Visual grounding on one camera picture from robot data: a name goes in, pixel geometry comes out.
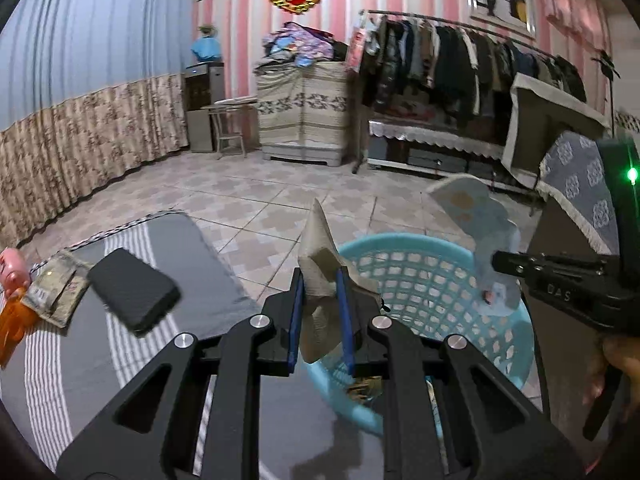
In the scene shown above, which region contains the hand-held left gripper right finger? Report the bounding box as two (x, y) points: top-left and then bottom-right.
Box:
(335, 267), (586, 480)

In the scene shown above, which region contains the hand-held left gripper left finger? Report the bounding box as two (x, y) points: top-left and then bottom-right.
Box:
(55, 267), (306, 480)

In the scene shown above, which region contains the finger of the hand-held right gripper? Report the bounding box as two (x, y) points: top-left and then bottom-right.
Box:
(491, 250), (538, 278)

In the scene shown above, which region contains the beige face mask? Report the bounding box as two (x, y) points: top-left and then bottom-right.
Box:
(297, 199), (381, 365)

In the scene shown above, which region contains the light blue white cloth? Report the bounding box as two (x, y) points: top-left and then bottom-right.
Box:
(425, 174), (523, 317)

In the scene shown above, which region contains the teal plastic basket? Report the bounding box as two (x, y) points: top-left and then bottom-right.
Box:
(305, 232), (533, 441)

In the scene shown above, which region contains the person's right hand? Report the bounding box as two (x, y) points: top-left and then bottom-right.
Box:
(585, 332), (640, 411)

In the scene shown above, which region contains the grey patterned cloth furniture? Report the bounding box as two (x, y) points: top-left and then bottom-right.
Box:
(529, 130), (621, 411)

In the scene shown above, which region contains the beige cloth draped screen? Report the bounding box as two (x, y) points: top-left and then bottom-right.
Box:
(501, 72), (612, 191)

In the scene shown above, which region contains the low cabinet with lace cloth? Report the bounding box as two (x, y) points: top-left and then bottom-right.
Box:
(367, 119), (506, 183)

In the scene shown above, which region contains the black flat case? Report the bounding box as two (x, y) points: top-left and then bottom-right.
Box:
(89, 247), (182, 337)

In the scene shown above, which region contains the black floor stand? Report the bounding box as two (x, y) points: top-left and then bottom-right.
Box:
(592, 50), (621, 136)

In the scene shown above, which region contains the row of hanging clothes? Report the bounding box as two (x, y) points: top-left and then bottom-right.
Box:
(360, 14), (586, 128)

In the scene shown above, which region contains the grey white striped bedsheet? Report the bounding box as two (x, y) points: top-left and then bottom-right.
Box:
(0, 210), (441, 480)

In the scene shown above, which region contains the cloth covered cabinet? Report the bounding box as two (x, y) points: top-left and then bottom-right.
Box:
(255, 60), (351, 168)

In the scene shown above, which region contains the metal stool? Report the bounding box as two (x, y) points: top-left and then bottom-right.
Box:
(200, 97), (258, 157)

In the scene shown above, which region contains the grey water dispenser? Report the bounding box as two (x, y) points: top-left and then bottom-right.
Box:
(182, 60), (226, 153)

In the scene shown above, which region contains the patterned grey paper packet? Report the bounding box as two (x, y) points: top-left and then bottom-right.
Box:
(22, 252), (92, 329)

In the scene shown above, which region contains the pink hanging bag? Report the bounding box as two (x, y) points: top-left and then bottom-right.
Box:
(348, 27), (368, 73)

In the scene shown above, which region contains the metal clothes rack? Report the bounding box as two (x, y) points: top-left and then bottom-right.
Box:
(352, 9), (566, 176)

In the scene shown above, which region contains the pile of clothes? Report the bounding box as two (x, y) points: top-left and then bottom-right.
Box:
(252, 21), (351, 71)

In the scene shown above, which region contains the orange fruit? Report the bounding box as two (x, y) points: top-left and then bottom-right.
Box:
(0, 287), (40, 367)

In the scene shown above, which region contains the blue cloth cover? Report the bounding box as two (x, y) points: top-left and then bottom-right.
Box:
(190, 35), (223, 63)

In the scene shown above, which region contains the pink pig mug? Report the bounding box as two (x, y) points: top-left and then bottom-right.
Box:
(0, 247), (26, 297)

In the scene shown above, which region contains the blue floral curtain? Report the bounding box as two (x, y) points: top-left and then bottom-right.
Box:
(0, 0), (198, 246)

